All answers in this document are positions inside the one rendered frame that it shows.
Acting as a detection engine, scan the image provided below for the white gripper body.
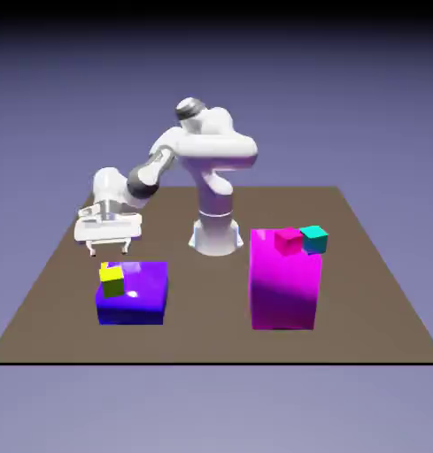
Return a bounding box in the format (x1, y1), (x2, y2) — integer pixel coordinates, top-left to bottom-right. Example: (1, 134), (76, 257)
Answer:
(73, 212), (143, 246)

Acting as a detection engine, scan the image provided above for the small yellow cube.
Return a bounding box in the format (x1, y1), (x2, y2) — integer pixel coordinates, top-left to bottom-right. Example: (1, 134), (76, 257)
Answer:
(98, 262), (126, 299)

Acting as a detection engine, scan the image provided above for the small pink cube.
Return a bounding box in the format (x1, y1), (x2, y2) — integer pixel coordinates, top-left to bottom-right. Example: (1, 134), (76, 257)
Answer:
(274, 226), (305, 257)

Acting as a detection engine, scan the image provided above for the small teal cube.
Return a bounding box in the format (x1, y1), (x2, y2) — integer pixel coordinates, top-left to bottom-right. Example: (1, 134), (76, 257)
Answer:
(299, 225), (329, 255)

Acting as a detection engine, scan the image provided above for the large blue box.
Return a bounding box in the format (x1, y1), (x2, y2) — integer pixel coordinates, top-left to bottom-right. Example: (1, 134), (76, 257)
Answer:
(95, 260), (169, 326)

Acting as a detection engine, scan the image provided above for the large magenta box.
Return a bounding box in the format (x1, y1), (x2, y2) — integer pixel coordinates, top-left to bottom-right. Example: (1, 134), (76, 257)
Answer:
(250, 227), (323, 331)

